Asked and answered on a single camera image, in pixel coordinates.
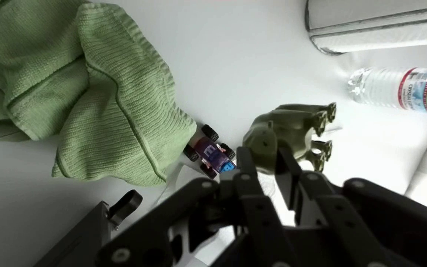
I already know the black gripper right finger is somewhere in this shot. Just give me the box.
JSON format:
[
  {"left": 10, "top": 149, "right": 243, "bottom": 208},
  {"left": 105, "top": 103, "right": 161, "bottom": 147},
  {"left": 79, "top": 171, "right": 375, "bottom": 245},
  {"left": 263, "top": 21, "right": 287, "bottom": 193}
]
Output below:
[{"left": 275, "top": 146, "right": 400, "bottom": 267}]

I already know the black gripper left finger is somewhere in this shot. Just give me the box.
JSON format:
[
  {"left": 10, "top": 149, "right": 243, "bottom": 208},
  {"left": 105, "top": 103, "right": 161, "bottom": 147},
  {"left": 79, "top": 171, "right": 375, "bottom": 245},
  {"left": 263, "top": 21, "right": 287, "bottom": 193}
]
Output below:
[{"left": 234, "top": 147, "right": 297, "bottom": 267}]

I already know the green dinosaur toy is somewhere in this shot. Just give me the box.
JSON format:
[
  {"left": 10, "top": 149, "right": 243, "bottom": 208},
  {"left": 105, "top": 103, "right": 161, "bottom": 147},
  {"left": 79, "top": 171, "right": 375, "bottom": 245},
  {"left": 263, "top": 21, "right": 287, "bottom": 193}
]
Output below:
[{"left": 243, "top": 103, "right": 336, "bottom": 174}]

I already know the small toy car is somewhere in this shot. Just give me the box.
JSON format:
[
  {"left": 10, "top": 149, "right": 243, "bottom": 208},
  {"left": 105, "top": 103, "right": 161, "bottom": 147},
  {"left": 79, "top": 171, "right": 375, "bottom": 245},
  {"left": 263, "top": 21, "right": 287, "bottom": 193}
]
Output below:
[{"left": 182, "top": 125, "right": 235, "bottom": 178}]

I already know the clear water bottle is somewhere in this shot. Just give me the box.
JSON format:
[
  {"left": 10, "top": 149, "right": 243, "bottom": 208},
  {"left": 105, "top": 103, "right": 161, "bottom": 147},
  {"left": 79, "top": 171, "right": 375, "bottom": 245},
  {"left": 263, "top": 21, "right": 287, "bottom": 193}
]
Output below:
[{"left": 346, "top": 67, "right": 427, "bottom": 113}]

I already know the white paper towel roll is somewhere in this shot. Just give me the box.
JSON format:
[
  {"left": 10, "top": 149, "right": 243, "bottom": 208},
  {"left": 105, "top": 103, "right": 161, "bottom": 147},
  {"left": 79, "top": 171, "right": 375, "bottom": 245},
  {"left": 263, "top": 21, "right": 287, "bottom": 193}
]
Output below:
[{"left": 303, "top": 0, "right": 427, "bottom": 55}]

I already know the green cloth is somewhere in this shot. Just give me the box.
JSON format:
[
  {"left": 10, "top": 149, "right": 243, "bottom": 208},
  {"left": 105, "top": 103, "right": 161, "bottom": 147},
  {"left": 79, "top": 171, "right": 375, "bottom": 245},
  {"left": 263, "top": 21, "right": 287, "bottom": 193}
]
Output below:
[{"left": 0, "top": 0, "right": 195, "bottom": 186}]

